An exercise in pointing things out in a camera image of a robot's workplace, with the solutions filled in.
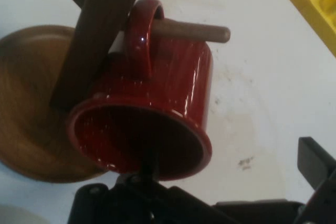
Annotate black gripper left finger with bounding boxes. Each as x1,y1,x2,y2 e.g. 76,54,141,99
66,158,232,224

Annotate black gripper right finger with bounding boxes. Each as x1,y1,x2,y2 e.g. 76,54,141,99
293,136,336,224

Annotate red ceramic mug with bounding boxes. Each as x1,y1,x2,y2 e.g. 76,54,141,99
66,0,215,182

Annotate white and blue bowl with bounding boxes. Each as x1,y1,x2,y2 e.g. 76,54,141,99
0,203,49,224

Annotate brown wooden mug tree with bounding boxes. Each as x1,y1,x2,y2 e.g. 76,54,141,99
0,0,232,184

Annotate yellow toy block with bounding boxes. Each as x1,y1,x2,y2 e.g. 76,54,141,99
267,0,336,58

